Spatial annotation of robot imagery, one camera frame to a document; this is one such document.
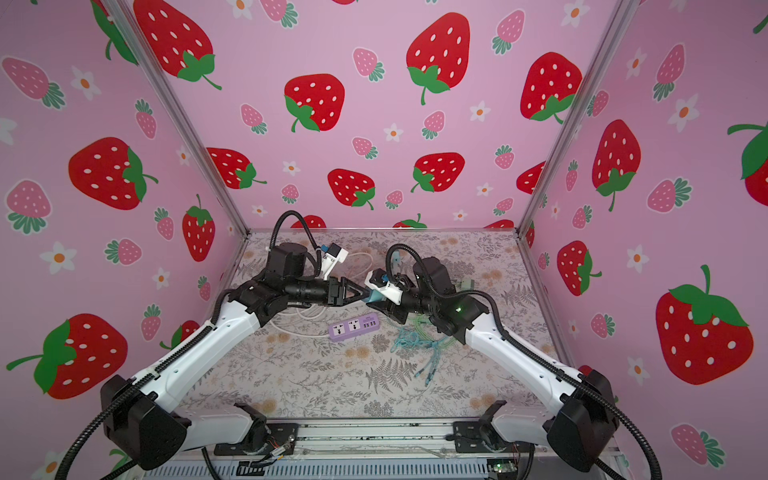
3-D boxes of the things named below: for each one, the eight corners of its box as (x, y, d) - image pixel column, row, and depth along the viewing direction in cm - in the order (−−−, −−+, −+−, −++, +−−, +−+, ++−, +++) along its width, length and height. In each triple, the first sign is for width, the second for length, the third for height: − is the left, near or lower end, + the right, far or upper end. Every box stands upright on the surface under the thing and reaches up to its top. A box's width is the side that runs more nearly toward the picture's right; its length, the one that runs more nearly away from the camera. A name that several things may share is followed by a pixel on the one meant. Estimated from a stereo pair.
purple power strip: (331, 342, 93) (330, 338, 90) (329, 330, 95) (327, 326, 93) (381, 328, 96) (381, 323, 94) (378, 316, 99) (377, 311, 96)
